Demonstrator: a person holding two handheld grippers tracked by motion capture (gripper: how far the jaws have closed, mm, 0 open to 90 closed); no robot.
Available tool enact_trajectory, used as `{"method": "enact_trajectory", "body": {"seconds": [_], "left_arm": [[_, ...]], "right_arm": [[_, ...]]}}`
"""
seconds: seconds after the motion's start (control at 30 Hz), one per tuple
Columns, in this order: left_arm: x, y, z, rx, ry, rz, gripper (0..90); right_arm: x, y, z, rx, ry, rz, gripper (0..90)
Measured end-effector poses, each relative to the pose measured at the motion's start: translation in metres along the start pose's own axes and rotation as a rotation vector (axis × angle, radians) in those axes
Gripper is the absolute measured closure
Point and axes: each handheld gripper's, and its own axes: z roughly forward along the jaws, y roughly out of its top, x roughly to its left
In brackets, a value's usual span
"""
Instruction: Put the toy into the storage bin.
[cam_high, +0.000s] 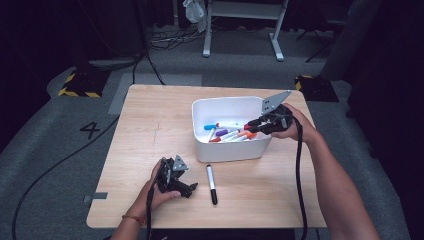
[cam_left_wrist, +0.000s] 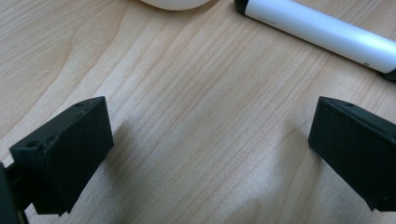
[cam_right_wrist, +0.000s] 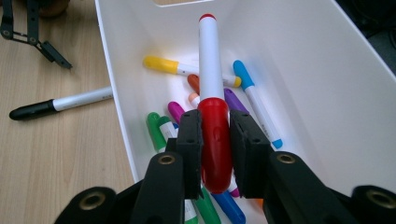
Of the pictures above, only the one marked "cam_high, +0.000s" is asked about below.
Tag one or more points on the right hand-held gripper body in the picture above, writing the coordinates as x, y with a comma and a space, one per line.
280, 120

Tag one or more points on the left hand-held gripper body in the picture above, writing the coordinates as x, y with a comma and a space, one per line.
168, 176

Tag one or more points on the red cap white marker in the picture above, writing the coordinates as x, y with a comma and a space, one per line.
247, 127

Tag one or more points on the orange cap white marker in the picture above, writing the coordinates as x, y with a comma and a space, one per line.
251, 135

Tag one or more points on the black cap white marker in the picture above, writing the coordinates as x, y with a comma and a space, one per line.
211, 183

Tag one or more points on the white plastic bin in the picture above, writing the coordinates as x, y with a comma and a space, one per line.
233, 150

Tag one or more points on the light blue cap white marker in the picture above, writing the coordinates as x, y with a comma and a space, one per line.
210, 127

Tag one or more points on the plain white marker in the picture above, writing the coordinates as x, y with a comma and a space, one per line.
211, 134

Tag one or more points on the person's right hand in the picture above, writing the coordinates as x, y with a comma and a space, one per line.
303, 128

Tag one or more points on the person's left hand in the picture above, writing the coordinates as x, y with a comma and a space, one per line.
150, 196

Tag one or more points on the black yellow-striped stand base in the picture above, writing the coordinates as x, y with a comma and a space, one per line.
316, 88
83, 85

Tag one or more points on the grey tape strip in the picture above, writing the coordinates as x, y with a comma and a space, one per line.
96, 196

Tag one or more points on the black tripod legs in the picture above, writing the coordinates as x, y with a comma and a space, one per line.
316, 43

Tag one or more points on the grey curtain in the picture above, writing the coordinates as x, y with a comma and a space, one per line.
353, 33

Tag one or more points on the white plastic bag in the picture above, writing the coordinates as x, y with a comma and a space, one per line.
194, 11

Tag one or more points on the white metal desk frame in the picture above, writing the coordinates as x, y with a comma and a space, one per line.
245, 10

